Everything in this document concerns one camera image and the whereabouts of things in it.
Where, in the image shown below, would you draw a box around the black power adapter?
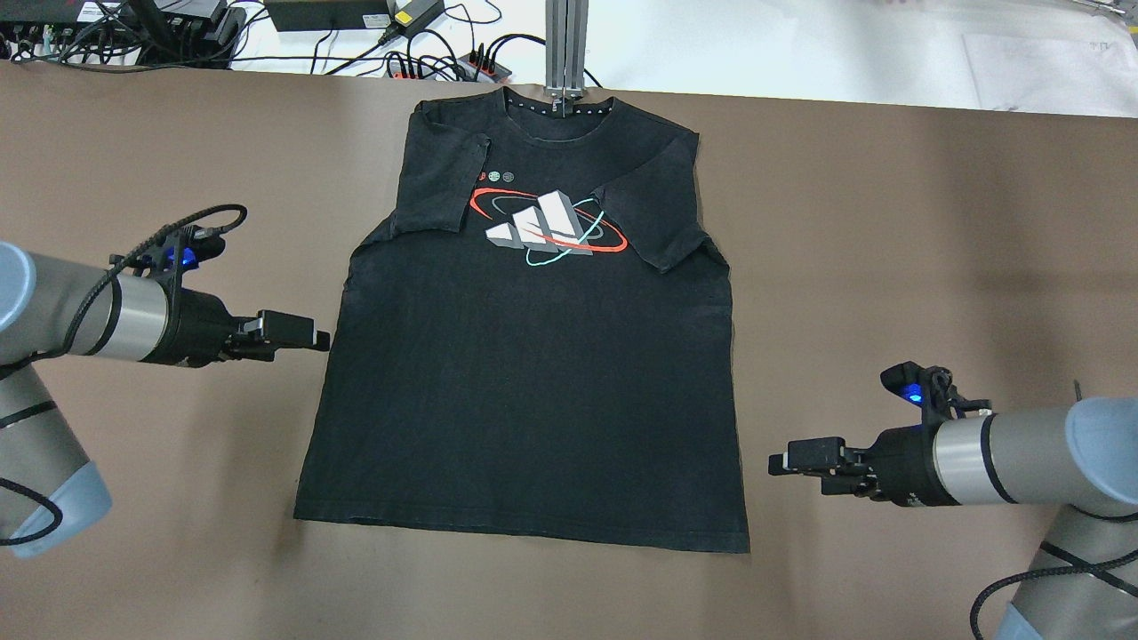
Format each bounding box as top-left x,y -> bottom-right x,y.
390,0 -> 445,34

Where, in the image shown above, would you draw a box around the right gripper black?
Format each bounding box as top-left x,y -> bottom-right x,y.
768,427 -> 939,507

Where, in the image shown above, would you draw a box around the grey orange usb hub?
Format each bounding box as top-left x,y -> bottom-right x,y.
381,54 -> 448,80
457,47 -> 513,84

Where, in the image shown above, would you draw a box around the aluminium frame post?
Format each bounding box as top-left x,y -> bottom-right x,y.
544,0 -> 589,100

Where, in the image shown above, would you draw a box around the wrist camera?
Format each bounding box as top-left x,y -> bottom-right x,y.
108,224 -> 225,281
879,361 -> 993,424

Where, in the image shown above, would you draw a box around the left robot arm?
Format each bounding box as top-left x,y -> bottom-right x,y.
3,227 -> 331,559

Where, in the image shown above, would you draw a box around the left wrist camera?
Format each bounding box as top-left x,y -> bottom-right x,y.
108,224 -> 225,281

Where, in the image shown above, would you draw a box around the black t-shirt with logo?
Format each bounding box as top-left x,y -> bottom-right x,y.
292,89 -> 750,553

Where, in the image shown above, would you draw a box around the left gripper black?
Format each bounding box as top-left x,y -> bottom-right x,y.
165,289 -> 331,367

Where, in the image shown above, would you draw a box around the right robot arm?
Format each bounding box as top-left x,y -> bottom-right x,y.
768,388 -> 1137,639

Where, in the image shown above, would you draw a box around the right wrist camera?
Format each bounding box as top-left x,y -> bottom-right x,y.
879,361 -> 993,424

